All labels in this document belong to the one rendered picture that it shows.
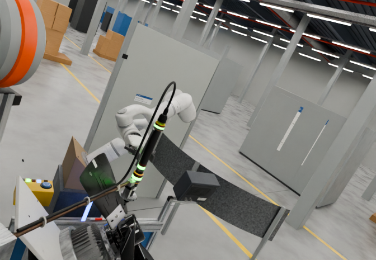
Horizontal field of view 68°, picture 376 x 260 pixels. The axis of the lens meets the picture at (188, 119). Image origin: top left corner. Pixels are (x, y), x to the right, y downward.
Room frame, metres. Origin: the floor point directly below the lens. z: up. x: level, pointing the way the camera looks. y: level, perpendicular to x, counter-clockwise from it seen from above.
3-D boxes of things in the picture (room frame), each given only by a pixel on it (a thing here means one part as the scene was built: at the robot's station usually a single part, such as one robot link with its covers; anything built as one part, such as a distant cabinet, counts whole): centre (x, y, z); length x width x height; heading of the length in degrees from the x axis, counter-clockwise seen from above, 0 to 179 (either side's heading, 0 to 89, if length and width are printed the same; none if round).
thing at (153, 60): (3.11, 0.40, 1.10); 1.21 x 0.05 x 2.20; 126
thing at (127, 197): (1.09, 0.10, 1.35); 0.09 x 0.07 x 0.10; 161
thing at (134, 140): (1.18, 0.16, 1.50); 0.11 x 0.10 x 0.07; 36
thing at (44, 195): (1.21, 0.55, 1.02); 0.16 x 0.10 x 0.11; 126
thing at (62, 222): (1.45, 0.23, 0.82); 0.90 x 0.04 x 0.08; 126
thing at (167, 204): (1.70, -0.12, 0.96); 0.03 x 0.03 x 0.20; 36
